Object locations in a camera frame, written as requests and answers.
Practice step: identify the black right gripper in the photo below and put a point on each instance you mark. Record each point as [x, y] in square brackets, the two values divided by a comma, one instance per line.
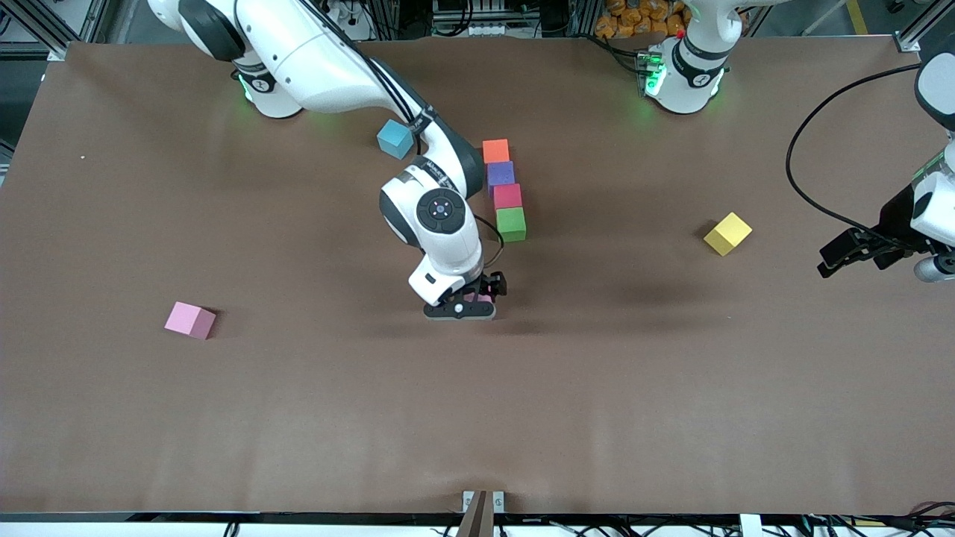
[493, 284]

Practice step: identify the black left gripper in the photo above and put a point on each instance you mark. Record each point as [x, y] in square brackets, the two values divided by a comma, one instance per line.
[892, 224]

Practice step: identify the pink foam cube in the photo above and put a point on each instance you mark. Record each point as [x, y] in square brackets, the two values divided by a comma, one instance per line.
[481, 298]
[188, 319]

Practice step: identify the green foam cube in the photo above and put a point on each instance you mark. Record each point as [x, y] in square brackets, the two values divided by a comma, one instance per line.
[511, 224]

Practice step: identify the red foam cube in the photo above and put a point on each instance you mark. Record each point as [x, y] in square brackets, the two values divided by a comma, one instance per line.
[507, 196]

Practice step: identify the purple foam cube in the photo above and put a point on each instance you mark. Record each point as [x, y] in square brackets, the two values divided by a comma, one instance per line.
[501, 174]

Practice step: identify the orange foam cube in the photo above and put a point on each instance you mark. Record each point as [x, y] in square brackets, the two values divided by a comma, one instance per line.
[495, 151]

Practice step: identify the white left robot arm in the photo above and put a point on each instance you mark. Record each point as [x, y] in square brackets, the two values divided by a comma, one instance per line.
[690, 74]

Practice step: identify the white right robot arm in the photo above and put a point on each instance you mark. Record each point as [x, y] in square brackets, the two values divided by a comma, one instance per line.
[313, 60]

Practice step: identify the yellow foam cube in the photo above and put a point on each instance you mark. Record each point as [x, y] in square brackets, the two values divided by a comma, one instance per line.
[727, 233]

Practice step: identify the blue foam cube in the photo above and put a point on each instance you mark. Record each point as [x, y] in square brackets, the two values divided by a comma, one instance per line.
[394, 140]

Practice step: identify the brown wooden stick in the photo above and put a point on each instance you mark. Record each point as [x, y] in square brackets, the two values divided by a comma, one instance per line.
[477, 518]

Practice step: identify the white equipment box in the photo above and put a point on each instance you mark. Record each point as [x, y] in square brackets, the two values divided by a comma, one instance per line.
[470, 30]

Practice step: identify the bag of orange items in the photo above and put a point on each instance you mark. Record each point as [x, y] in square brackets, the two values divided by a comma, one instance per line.
[634, 19]

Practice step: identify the small metal edge bracket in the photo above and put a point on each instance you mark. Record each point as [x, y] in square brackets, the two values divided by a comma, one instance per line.
[467, 500]

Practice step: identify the aluminium frame profile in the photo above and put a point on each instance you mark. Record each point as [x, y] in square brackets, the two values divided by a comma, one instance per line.
[909, 41]
[60, 33]

